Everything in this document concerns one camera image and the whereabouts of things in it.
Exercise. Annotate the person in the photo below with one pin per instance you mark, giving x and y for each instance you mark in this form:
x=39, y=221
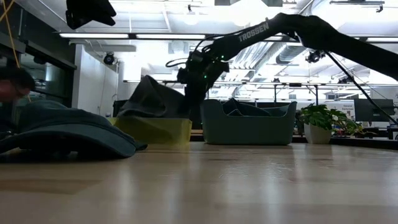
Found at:
x=12, y=87

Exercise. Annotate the black ceiling track fixture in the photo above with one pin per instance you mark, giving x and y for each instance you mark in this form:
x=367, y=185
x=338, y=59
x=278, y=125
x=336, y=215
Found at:
x=357, y=2

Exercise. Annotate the long ceiling light bar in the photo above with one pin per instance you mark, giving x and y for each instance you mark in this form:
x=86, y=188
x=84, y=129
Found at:
x=93, y=35

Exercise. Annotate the white plant pot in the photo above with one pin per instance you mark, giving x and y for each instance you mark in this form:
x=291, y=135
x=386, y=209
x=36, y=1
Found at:
x=317, y=135

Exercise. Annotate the yellow translucent plastic bin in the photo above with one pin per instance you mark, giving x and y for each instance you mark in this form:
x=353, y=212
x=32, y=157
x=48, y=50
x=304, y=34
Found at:
x=155, y=130

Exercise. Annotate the dark grey baseball cap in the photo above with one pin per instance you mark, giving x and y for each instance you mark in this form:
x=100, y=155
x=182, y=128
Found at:
x=77, y=133

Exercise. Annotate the black ceiling camera cluster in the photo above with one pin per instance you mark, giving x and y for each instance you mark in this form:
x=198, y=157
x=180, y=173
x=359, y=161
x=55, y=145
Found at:
x=314, y=56

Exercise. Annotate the white wall sign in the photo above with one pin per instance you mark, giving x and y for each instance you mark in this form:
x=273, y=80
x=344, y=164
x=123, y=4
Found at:
x=346, y=109

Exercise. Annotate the black round ceiling spotlight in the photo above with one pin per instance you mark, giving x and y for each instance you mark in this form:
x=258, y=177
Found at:
x=109, y=58

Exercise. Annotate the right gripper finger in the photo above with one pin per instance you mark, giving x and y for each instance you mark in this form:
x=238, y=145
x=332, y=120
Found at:
x=194, y=102

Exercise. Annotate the silver ventilation duct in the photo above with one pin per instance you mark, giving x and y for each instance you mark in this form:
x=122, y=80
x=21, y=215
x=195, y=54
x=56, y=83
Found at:
x=289, y=54

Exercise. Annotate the green leafy plant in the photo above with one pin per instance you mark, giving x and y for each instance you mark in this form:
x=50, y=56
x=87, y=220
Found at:
x=320, y=116

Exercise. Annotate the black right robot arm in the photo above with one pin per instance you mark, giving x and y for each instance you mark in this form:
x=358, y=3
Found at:
x=342, y=40

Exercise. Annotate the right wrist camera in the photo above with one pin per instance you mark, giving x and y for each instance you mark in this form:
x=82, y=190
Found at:
x=183, y=75

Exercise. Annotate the dark blue garment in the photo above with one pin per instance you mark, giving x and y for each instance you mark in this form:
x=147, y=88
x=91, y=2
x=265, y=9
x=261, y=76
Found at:
x=152, y=99

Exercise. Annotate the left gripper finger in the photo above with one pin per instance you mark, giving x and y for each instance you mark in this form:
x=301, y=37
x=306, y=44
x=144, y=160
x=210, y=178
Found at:
x=90, y=12

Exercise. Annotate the black computer monitor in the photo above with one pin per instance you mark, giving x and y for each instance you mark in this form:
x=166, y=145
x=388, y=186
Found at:
x=373, y=110

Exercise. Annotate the blue plastic bin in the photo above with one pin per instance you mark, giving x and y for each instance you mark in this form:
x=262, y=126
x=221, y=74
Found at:
x=248, y=130

